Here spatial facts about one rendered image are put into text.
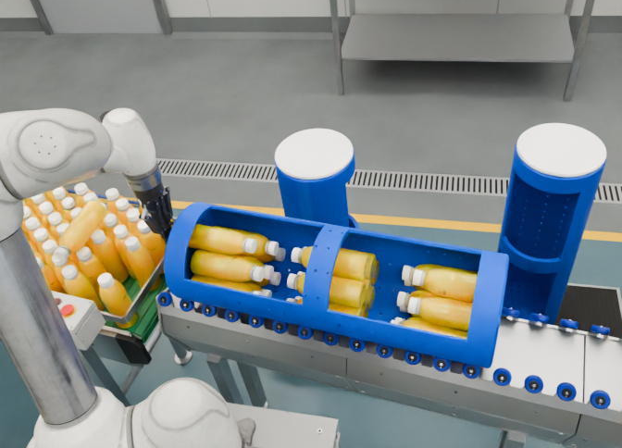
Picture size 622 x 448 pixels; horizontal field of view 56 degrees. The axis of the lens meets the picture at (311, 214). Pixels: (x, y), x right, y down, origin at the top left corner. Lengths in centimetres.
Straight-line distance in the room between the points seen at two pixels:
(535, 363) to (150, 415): 98
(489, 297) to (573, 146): 87
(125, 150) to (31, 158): 60
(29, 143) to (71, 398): 49
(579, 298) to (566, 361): 117
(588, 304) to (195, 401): 202
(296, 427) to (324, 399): 125
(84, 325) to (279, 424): 63
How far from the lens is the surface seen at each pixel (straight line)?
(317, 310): 149
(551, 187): 205
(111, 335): 190
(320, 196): 203
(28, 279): 105
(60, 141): 88
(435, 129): 389
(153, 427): 117
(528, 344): 170
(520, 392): 162
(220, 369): 210
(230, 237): 162
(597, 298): 287
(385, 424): 258
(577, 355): 171
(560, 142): 215
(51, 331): 109
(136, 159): 148
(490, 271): 143
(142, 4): 542
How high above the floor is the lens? 232
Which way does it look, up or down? 44 degrees down
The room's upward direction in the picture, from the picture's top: 9 degrees counter-clockwise
